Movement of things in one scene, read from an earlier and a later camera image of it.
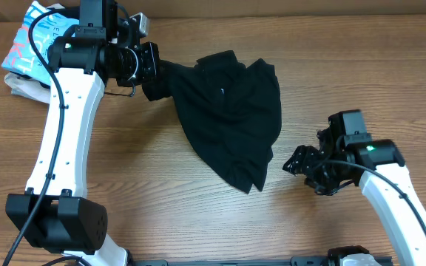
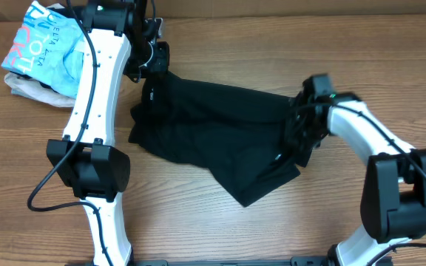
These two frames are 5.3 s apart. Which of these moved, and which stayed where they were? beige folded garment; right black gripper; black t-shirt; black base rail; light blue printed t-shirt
Moved: right black gripper; black t-shirt
Stayed: beige folded garment; light blue printed t-shirt; black base rail
